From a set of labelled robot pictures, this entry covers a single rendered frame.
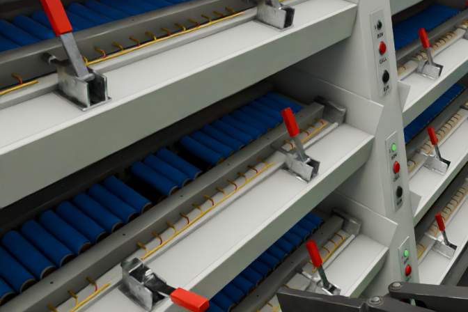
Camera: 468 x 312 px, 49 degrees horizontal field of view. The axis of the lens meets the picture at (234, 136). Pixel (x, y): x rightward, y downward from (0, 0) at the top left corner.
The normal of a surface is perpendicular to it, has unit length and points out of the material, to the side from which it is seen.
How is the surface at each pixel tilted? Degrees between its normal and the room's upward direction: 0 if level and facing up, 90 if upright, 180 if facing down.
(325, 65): 90
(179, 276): 23
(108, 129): 113
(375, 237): 90
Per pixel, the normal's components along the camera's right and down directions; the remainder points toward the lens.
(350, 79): -0.63, 0.37
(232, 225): 0.10, -0.83
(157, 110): 0.77, 0.41
